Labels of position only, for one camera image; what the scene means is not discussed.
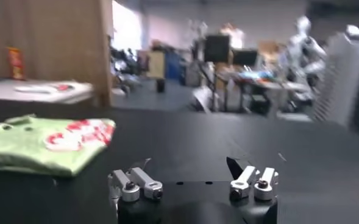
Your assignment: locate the colourful cloth pile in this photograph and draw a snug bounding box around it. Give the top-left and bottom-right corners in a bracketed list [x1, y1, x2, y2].
[238, 70, 274, 82]

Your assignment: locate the black monitor on stand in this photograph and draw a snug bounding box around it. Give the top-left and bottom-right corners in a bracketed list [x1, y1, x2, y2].
[204, 34, 232, 63]

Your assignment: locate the light green t-shirt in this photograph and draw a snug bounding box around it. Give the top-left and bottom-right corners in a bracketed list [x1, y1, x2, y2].
[0, 114, 116, 178]

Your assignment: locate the red chips can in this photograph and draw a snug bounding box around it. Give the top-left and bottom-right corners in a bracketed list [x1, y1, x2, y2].
[7, 46, 25, 81]

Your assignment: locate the white air cooler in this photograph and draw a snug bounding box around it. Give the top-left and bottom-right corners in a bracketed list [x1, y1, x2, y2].
[311, 26, 359, 135]

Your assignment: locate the white side table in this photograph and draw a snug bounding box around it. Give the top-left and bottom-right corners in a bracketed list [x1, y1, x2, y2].
[0, 78, 94, 105]

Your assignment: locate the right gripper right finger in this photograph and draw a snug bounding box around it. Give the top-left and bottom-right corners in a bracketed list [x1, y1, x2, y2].
[226, 156, 280, 201]

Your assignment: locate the white leaning panel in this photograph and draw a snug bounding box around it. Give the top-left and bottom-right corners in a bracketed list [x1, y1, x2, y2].
[192, 86, 217, 114]

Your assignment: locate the black trash bin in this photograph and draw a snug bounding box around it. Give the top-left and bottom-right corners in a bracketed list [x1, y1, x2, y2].
[155, 78, 166, 94]

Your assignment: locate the white humanoid robot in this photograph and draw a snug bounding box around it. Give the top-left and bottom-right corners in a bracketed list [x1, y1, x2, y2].
[283, 15, 328, 105]

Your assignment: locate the folded white printed shirt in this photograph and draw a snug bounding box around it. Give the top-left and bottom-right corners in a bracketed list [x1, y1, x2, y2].
[13, 83, 76, 94]

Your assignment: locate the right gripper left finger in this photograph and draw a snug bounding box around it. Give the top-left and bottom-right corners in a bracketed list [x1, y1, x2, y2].
[107, 157, 164, 203]

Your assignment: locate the wooden partition screen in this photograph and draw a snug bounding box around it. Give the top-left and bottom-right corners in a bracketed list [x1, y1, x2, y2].
[0, 0, 113, 108]

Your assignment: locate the white standing desk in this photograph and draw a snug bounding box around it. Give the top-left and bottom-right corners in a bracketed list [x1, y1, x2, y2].
[233, 71, 313, 115]

